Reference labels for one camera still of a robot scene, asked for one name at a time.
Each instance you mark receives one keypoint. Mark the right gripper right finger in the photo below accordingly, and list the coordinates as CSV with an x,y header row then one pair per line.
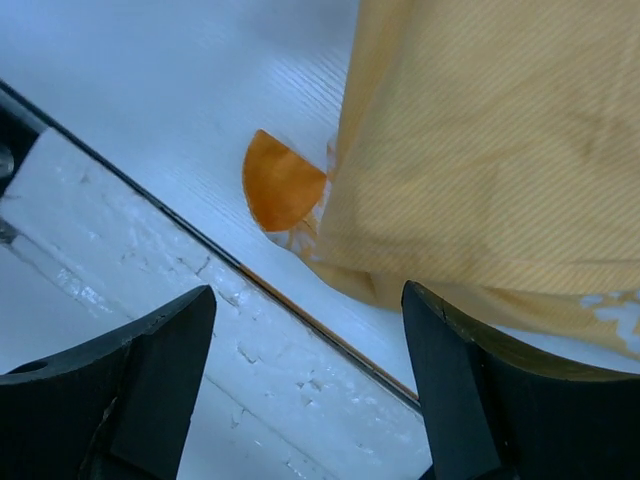
x,y
495,407

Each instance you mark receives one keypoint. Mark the yellow orange pillowcase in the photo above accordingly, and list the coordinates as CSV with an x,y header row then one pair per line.
x,y
487,150

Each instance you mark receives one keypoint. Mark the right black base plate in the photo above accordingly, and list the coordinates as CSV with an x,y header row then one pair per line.
x,y
20,128

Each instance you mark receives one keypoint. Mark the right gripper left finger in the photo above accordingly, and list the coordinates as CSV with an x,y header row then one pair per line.
x,y
118,406

